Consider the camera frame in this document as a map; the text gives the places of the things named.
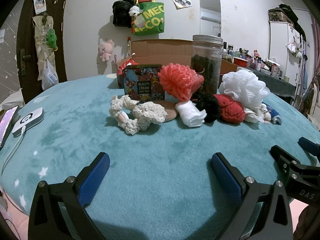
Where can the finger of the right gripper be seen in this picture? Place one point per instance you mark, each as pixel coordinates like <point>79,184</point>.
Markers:
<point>311,147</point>
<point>289,163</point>

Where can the white wardrobe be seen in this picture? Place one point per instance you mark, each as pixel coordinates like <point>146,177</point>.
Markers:
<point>286,48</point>

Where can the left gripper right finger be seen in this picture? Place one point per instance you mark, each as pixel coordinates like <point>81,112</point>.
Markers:
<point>263,209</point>

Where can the floral beauty cream tin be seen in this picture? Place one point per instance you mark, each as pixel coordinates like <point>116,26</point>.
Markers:
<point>141,82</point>

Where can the dark wooden door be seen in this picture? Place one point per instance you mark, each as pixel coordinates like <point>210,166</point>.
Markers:
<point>25,45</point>

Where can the white towel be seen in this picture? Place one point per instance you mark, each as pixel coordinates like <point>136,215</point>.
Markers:
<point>190,115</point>

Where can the smartphone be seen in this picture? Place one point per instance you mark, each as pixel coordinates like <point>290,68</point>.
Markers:
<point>7,122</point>

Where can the black bag on wall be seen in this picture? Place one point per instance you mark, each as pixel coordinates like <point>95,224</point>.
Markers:
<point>121,17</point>

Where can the red knitted ball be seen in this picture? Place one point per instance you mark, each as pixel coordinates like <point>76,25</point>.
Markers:
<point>231,111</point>

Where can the green tote bag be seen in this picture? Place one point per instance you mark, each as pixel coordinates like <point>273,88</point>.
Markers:
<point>151,20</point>

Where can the pink plush toy on wall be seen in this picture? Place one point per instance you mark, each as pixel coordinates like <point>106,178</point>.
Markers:
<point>105,49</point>

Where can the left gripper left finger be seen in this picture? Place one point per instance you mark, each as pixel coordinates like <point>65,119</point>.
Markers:
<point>46,219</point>

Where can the cardboard box red lining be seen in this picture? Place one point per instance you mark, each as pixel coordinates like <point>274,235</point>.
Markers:
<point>161,52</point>

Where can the white plush keychain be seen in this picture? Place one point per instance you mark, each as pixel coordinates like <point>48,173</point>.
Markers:
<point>134,11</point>

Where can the white power bank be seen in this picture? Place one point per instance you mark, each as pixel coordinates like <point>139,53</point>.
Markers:
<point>28,121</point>

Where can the cream crochet scrunchie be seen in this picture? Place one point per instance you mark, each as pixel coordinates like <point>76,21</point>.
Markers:
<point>133,116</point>

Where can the hanging pocket organizer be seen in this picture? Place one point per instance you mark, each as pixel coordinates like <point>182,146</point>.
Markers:
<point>43,51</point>

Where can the tan round powder puff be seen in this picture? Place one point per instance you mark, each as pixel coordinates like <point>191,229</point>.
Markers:
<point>170,109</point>

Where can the plastic bag on door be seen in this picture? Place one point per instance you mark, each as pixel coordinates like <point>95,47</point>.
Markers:
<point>49,76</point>

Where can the large glass jar dark contents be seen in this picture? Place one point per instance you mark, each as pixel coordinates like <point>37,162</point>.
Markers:
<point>206,60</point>

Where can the red basin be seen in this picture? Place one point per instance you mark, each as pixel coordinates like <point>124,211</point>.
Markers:
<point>240,62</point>

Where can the wall mirror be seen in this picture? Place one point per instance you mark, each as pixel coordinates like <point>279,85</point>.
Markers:
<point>210,17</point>

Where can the green plush frog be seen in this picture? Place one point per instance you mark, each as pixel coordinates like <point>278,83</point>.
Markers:
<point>52,39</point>

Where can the blue cloth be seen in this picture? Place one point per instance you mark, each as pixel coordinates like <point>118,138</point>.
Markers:
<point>275,116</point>

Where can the mop handle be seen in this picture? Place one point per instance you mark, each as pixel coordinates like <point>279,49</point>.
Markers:
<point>129,50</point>

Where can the white fluffy bunny scrunchie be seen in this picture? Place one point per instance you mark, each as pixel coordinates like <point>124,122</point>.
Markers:
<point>260,114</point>

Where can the white bath pouf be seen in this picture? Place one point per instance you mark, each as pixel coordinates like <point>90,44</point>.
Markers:
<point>244,87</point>

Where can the coral red bath pouf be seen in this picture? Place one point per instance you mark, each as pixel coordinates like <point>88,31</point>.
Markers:
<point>180,81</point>

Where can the black fuzzy pompom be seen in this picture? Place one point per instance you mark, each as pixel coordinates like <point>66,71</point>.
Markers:
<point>210,104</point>

